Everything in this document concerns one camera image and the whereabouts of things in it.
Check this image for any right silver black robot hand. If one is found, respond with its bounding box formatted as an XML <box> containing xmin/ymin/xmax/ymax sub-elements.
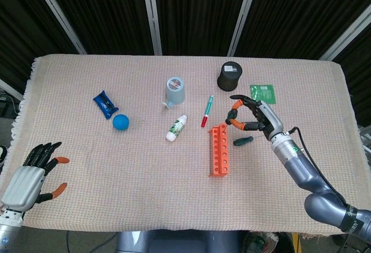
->
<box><xmin>224</xmin><ymin>95</ymin><xmax>284</xmax><ymax>142</ymax></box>

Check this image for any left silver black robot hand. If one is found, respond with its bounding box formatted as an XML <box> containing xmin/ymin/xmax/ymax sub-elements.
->
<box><xmin>0</xmin><ymin>141</ymin><xmax>70</xmax><ymax>212</ymax></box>

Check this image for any orange test tube rack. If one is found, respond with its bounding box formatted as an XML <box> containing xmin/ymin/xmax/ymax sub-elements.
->
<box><xmin>208</xmin><ymin>122</ymin><xmax>232</xmax><ymax>178</ymax></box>

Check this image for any green sachet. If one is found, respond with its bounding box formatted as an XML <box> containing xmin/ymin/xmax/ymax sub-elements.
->
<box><xmin>249</xmin><ymin>84</ymin><xmax>277</xmax><ymax>106</ymax></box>

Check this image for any black mesh pen holder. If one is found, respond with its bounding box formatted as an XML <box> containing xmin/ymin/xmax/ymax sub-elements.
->
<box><xmin>216</xmin><ymin>60</ymin><xmax>243</xmax><ymax>92</ymax></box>

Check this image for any green marker with red cap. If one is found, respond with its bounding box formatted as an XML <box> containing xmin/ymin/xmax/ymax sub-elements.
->
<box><xmin>201</xmin><ymin>95</ymin><xmax>214</xmax><ymax>128</ymax></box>

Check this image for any white bottle with green label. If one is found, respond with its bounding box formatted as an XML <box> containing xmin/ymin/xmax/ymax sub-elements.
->
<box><xmin>165</xmin><ymin>114</ymin><xmax>188</xmax><ymax>142</ymax></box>

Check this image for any light blue plastic cup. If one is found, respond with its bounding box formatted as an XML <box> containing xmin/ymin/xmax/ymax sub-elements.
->
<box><xmin>162</xmin><ymin>77</ymin><xmax>187</xmax><ymax>110</ymax></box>

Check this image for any blue snack packet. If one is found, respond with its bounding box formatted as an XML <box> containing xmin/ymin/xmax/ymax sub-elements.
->
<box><xmin>92</xmin><ymin>90</ymin><xmax>120</xmax><ymax>120</ymax></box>

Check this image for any blue ball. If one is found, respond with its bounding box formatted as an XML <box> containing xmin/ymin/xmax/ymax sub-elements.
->
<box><xmin>112</xmin><ymin>114</ymin><xmax>130</xmax><ymax>132</ymax></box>

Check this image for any beige woven tablecloth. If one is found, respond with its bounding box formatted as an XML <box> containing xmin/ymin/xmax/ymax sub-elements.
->
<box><xmin>0</xmin><ymin>54</ymin><xmax>371</xmax><ymax>235</ymax></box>

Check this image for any black curtain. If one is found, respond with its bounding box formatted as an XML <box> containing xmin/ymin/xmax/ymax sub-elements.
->
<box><xmin>0</xmin><ymin>0</ymin><xmax>371</xmax><ymax>126</ymax></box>

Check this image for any grey robot torso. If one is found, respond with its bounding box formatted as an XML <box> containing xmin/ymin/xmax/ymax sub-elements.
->
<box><xmin>115</xmin><ymin>229</ymin><xmax>244</xmax><ymax>253</ymax></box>

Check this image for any small green handled screwdriver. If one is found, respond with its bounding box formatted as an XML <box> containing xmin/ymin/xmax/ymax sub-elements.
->
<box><xmin>233</xmin><ymin>136</ymin><xmax>253</xmax><ymax>146</ymax></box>

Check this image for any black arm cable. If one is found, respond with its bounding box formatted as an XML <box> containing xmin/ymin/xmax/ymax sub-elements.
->
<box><xmin>285</xmin><ymin>126</ymin><xmax>351</xmax><ymax>207</ymax></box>

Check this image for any white aluminium frame post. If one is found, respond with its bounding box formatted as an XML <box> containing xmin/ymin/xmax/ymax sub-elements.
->
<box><xmin>140</xmin><ymin>0</ymin><xmax>163</xmax><ymax>56</ymax></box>
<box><xmin>28</xmin><ymin>0</ymin><xmax>88</xmax><ymax>55</ymax></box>
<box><xmin>318</xmin><ymin>2</ymin><xmax>371</xmax><ymax>62</ymax></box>
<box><xmin>227</xmin><ymin>0</ymin><xmax>263</xmax><ymax>57</ymax></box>
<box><xmin>0</xmin><ymin>78</ymin><xmax>24</xmax><ymax>102</ymax></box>

